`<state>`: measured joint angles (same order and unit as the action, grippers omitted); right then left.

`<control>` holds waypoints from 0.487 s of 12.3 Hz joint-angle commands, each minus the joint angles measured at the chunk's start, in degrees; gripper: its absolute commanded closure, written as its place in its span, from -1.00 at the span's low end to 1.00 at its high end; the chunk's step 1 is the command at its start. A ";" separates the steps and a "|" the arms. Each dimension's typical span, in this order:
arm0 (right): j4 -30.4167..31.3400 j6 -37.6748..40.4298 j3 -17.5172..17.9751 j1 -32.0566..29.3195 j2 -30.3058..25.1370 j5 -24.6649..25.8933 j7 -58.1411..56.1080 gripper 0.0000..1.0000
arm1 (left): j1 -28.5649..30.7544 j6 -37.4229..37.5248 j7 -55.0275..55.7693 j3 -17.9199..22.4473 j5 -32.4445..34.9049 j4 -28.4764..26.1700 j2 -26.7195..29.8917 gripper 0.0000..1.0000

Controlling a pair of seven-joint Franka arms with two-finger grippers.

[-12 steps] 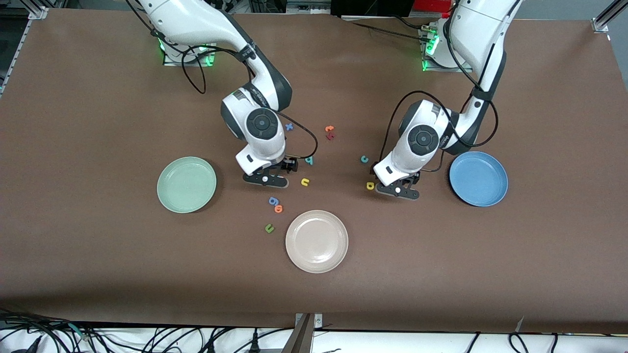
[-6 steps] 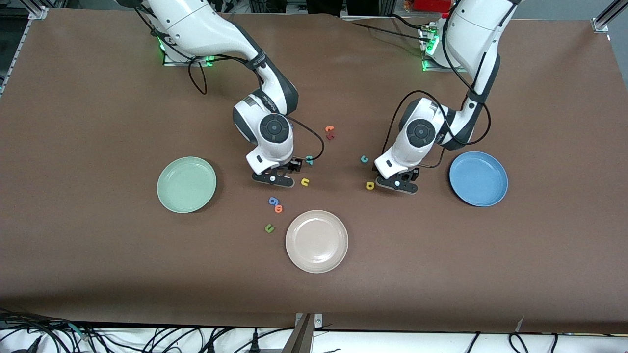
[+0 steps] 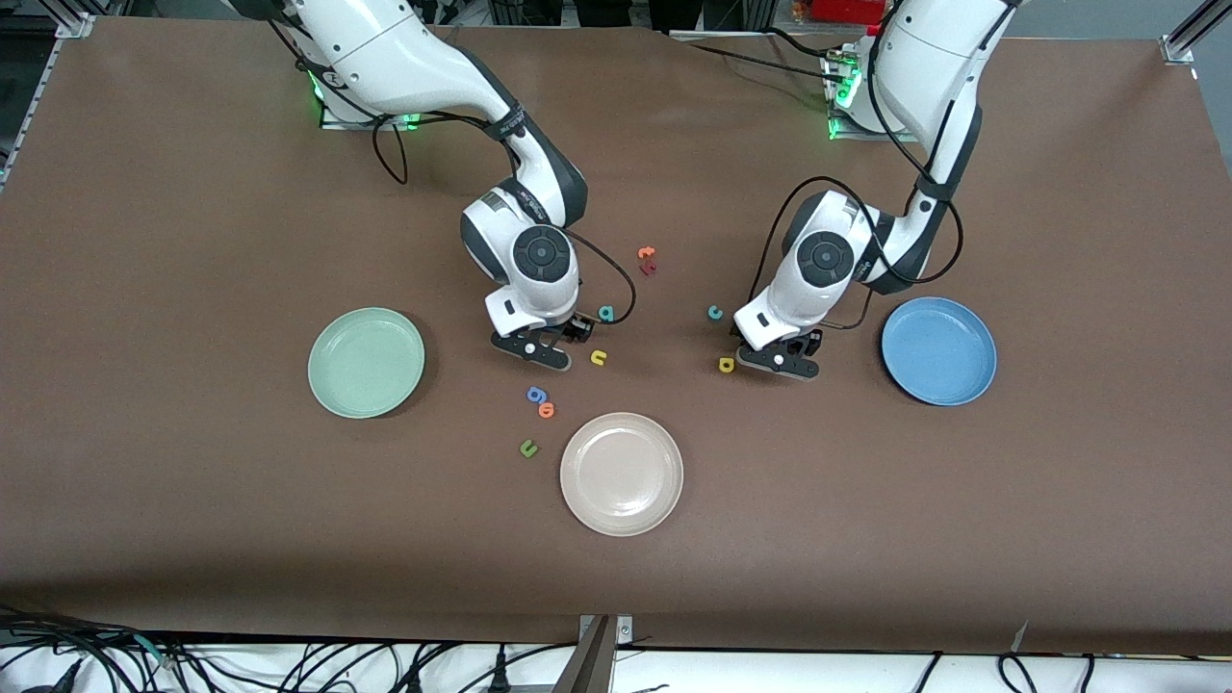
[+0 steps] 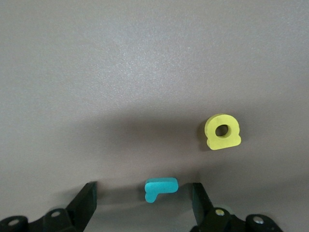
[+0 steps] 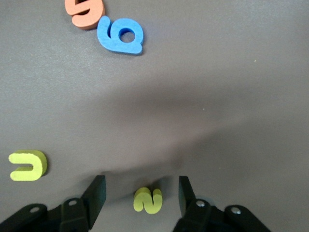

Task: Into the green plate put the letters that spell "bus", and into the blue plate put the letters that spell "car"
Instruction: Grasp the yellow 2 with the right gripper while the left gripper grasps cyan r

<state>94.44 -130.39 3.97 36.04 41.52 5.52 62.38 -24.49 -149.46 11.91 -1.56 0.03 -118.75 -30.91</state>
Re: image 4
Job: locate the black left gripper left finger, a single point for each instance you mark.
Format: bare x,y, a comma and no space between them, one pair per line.
72,217

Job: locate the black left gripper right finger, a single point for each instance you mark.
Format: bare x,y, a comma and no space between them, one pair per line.
212,220

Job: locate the yellow foam letter a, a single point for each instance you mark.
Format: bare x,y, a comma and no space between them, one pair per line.
222,142

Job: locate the teal foam letter r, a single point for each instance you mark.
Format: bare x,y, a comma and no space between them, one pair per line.
161,187

